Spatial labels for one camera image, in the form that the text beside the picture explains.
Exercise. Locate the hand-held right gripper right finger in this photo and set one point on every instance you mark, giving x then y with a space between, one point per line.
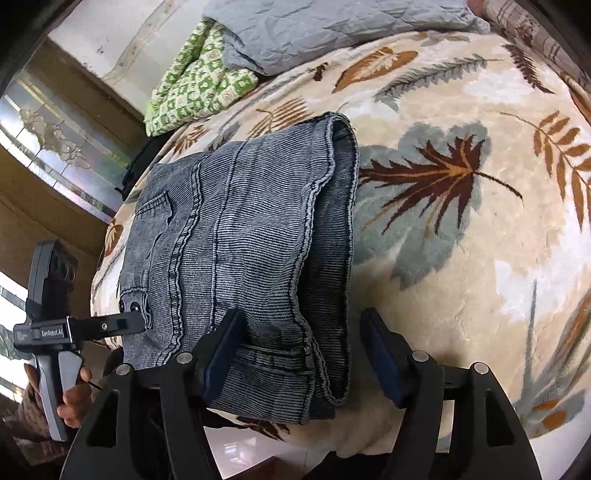
381 355

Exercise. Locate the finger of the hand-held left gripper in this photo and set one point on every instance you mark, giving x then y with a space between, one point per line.
111 325

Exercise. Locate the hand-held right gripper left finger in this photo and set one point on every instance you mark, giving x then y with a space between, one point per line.
221 360

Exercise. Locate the grey-blue denim jeans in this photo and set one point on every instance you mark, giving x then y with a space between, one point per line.
240 230

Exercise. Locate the person's left forearm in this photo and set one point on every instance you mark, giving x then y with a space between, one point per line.
23 415

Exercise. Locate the person's left hand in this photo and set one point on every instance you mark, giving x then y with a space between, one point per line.
76 397

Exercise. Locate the wooden wardrobe with mirror panels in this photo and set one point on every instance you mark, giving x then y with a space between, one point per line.
46 207

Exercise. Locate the cream leaf print blanket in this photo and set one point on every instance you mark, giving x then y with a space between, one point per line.
461 230

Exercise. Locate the black cloth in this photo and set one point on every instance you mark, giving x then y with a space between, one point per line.
141 161

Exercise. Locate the green patterned quilt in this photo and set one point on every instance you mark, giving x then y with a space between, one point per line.
198 87

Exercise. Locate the grey quilted blanket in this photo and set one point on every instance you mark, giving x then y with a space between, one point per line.
323 32

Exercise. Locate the brown patterned cloth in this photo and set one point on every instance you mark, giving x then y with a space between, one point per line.
531 23

